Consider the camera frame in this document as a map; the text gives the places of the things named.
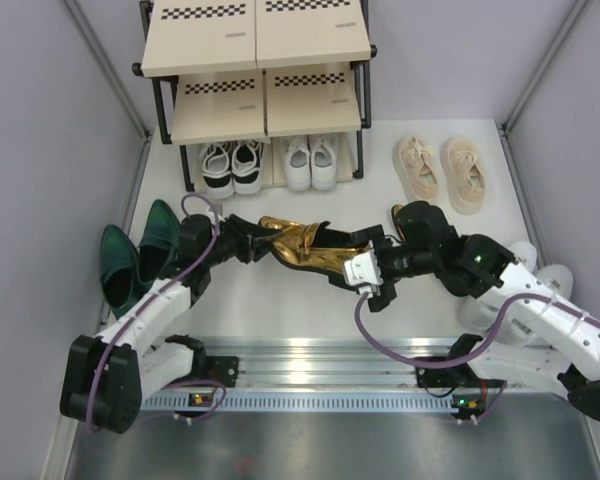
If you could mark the white chunky sneaker left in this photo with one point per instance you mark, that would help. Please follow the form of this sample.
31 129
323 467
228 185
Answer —
476 316

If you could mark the beige black-framed shoe shelf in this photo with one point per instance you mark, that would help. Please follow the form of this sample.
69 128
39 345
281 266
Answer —
239 70

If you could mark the perforated grey cable duct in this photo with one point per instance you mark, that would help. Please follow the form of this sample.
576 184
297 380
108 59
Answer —
312 402

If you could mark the black white sneaker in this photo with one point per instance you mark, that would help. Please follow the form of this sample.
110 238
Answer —
216 169
246 168

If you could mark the white chunky sneaker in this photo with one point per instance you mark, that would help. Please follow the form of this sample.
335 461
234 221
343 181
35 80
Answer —
557 277
476 316

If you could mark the beige sneaker right one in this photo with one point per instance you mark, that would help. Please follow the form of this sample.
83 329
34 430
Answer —
465 179

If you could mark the beige sneaker left one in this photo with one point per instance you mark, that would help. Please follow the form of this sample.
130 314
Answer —
413 161

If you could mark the beige sneaker one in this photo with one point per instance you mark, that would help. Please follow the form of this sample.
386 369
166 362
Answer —
413 161
465 179

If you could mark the white sneaker one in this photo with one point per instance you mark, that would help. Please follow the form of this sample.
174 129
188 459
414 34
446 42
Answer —
324 151
295 156

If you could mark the gold loafer one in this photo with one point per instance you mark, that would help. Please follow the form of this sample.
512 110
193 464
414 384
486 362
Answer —
398 221
314 248

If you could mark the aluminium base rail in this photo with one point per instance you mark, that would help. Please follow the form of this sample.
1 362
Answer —
330 362

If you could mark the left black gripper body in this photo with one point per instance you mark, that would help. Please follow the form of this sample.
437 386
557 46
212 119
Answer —
234 240

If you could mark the green pointed shoe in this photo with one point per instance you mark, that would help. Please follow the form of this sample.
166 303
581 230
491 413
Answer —
117 265
159 243

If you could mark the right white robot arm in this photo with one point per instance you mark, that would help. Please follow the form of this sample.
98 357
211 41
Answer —
536 338

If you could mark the white chunky sneaker right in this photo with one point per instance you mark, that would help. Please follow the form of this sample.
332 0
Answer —
557 277

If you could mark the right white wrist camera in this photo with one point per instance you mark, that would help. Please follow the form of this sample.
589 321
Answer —
363 274

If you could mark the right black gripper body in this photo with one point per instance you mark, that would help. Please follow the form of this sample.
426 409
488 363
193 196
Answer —
396 262

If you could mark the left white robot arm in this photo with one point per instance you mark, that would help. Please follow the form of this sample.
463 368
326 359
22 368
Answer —
173 293

